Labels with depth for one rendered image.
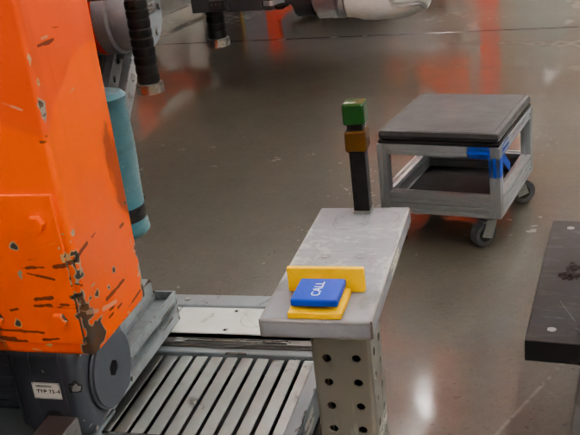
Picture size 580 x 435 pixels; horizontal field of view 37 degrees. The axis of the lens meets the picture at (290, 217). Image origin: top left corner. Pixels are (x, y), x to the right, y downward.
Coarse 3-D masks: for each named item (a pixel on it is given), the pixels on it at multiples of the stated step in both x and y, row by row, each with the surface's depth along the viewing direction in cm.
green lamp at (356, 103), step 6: (348, 102) 155; (354, 102) 154; (360, 102) 154; (366, 102) 156; (342, 108) 154; (348, 108) 154; (354, 108) 153; (360, 108) 153; (366, 108) 156; (342, 114) 155; (348, 114) 154; (354, 114) 154; (360, 114) 153; (366, 114) 156; (348, 120) 154; (354, 120) 154; (360, 120) 154; (366, 120) 156
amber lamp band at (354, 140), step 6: (366, 126) 157; (348, 132) 156; (354, 132) 155; (360, 132) 155; (366, 132) 155; (348, 138) 156; (354, 138) 156; (360, 138) 155; (366, 138) 155; (348, 144) 156; (354, 144) 156; (360, 144) 156; (366, 144) 156; (348, 150) 157; (354, 150) 156; (360, 150) 156; (366, 150) 156
